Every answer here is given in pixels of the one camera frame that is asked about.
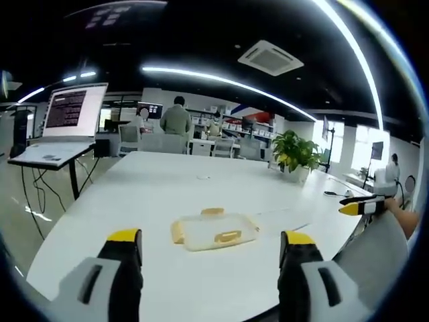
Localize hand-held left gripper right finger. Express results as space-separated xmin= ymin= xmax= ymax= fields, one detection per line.
xmin=276 ymin=230 xmax=373 ymax=322

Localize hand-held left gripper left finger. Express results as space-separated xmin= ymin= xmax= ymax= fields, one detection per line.
xmin=50 ymin=228 xmax=145 ymax=322

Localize small black screen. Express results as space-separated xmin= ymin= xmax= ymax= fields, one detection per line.
xmin=371 ymin=141 xmax=385 ymax=161

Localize black tripod stand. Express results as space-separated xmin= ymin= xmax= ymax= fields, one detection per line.
xmin=322 ymin=115 xmax=336 ymax=174

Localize green potted plant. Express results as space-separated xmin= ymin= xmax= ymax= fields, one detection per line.
xmin=270 ymin=129 xmax=323 ymax=184

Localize pale yellow plastic piece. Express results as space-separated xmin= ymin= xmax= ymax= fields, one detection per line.
xmin=170 ymin=219 xmax=187 ymax=246

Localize clear plastic tray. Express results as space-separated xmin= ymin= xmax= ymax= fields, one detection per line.
xmin=177 ymin=212 xmax=261 ymax=253

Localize black laptop stand table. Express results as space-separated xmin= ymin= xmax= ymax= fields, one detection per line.
xmin=7 ymin=144 xmax=99 ymax=202

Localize long ceiling light strip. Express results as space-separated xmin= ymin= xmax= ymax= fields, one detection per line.
xmin=310 ymin=0 xmax=385 ymax=136
xmin=141 ymin=66 xmax=318 ymax=122

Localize white office chair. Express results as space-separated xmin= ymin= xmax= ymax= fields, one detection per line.
xmin=117 ymin=124 xmax=142 ymax=157
xmin=212 ymin=138 xmax=236 ymax=159

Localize storage shelves with boxes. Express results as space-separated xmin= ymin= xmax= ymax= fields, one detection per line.
xmin=186 ymin=103 xmax=280 ymax=139

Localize ceiling air conditioner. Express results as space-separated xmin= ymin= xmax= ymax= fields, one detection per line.
xmin=237 ymin=40 xmax=305 ymax=77

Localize silver open laptop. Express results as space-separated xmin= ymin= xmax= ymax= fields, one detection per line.
xmin=8 ymin=82 xmax=110 ymax=168

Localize black lectern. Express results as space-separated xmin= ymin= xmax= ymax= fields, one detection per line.
xmin=9 ymin=105 xmax=37 ymax=159

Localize black computer monitor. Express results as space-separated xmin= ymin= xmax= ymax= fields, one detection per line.
xmin=137 ymin=101 xmax=164 ymax=119

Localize black cable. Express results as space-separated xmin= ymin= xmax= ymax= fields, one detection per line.
xmin=19 ymin=157 xmax=98 ymax=241

